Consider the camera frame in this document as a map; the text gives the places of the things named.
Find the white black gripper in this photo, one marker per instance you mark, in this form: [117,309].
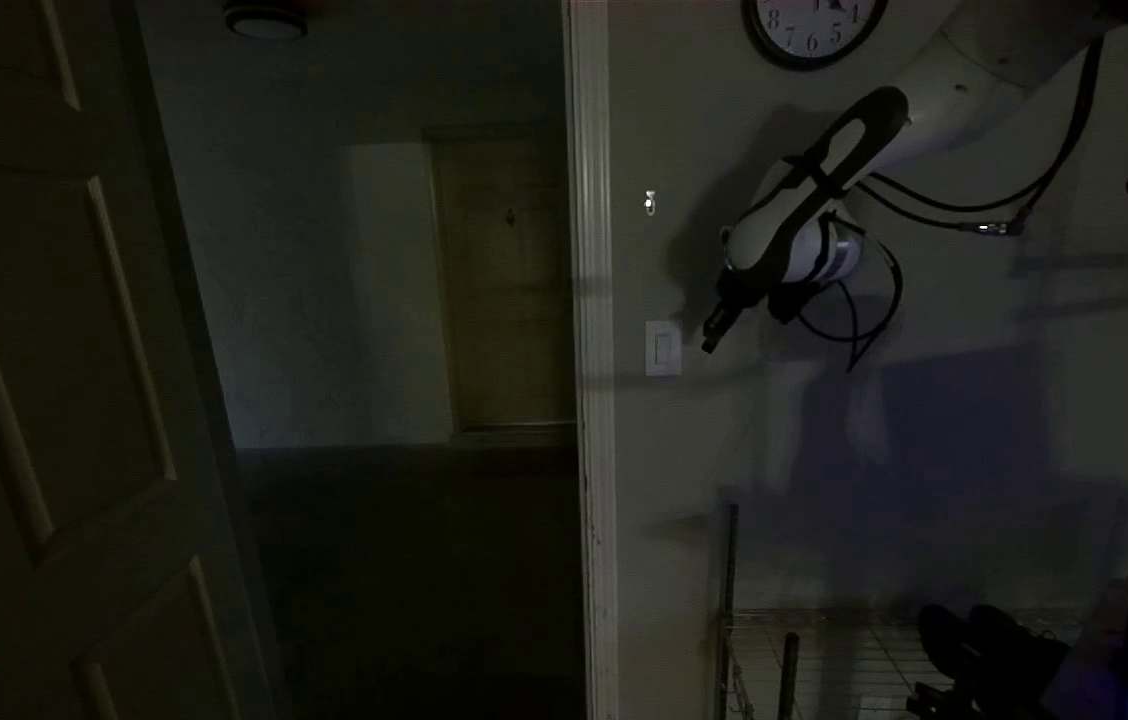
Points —
[792,241]

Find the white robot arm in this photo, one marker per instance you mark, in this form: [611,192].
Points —
[990,56]

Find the far wooden door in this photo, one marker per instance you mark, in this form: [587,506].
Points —
[504,281]

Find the ceiling smoke detector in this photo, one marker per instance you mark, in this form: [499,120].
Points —
[265,19]

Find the white panel door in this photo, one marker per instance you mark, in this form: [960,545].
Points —
[123,587]

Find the white wall light switch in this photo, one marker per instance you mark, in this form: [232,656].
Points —
[663,349]

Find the round wall clock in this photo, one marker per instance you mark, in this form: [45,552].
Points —
[811,33]

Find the white door frame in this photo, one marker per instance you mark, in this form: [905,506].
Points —
[590,188]

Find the metal wire shoe rack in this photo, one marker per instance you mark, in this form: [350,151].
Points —
[821,593]

